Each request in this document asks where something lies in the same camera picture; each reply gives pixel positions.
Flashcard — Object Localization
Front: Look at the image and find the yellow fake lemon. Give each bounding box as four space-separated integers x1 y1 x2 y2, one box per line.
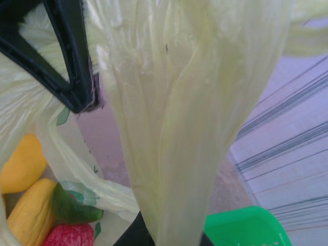
0 133 49 195

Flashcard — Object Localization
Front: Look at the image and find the green fake avocado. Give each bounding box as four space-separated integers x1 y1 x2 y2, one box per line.
52 182 105 226

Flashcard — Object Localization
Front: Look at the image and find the green plastic basket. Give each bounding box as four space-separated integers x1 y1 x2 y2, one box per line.
203 204 293 246

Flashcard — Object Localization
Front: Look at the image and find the yellow translucent plastic bag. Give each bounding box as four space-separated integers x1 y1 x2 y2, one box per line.
0 0 328 246

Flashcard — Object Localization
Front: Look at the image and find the yellow fake banana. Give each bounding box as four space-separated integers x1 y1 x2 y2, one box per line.
6 178 59 246

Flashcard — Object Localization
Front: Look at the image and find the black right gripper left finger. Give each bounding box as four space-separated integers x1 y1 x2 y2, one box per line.
115 209 155 246

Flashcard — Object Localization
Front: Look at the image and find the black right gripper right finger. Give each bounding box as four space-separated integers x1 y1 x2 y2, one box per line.
199 229 218 246

